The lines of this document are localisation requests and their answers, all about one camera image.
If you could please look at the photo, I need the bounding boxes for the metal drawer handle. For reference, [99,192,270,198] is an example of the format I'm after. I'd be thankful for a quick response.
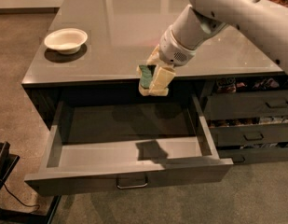
[117,176,148,189]

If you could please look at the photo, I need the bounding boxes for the black cable on floor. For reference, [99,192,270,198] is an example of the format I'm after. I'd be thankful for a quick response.
[0,180,41,211]

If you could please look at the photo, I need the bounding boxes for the green and yellow sponge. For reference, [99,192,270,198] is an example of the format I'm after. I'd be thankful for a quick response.
[139,64,156,89]

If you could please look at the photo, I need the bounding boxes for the dark middle right drawer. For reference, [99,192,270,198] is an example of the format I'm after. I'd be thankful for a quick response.
[210,123,288,147]

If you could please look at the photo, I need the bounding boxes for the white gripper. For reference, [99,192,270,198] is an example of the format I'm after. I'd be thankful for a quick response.
[136,25,197,96]

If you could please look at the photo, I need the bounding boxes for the white paper bowl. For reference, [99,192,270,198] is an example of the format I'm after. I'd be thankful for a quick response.
[44,28,88,55]

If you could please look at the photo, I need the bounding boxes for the open grey top drawer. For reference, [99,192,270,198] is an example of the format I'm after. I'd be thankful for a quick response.
[25,95,233,196]

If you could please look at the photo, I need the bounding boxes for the grey counter cabinet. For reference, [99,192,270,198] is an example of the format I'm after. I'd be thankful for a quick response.
[22,0,286,125]

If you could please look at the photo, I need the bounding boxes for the black stand at left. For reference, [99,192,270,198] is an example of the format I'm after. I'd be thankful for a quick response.
[0,141,62,224]

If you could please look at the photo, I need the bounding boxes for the dark lower right drawer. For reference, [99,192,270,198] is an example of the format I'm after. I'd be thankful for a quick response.
[218,147,288,165]

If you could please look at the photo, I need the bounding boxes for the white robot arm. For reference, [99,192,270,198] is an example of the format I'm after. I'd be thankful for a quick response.
[137,0,288,96]

